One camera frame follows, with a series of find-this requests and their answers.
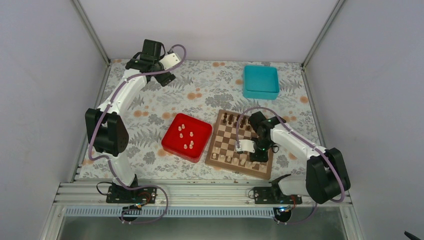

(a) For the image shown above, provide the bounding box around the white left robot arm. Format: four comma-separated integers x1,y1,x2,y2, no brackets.
84,39,186,207

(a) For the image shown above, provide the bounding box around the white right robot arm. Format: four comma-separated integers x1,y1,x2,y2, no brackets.
248,111,351,204

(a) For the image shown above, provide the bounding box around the wooden chessboard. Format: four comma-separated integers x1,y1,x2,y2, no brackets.
205,109,274,180

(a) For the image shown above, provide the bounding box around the teal square plastic bin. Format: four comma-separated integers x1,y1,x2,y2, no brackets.
242,65,280,100

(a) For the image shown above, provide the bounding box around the red square plastic tray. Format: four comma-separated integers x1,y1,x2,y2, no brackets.
161,113,213,163

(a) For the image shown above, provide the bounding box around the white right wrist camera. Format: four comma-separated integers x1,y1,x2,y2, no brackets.
235,139,256,154

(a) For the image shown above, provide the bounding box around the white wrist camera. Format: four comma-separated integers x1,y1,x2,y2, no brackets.
235,139,256,154
160,52,181,70

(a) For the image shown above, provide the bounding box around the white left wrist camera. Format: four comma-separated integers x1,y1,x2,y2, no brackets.
160,52,181,70

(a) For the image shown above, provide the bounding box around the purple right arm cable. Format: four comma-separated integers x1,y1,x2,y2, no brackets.
235,106,347,226

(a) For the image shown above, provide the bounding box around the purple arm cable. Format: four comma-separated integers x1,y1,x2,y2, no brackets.
235,106,347,226
86,43,187,225

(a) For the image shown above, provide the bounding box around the aluminium corner frame post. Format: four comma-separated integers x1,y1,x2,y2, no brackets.
71,0,111,66

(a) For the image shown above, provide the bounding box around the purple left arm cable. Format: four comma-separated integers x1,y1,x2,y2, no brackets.
86,43,187,225

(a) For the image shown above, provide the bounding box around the aluminium front rail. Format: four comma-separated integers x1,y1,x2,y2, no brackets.
41,180,363,240

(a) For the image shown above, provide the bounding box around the right aluminium frame post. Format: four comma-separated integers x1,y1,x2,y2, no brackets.
301,0,346,70

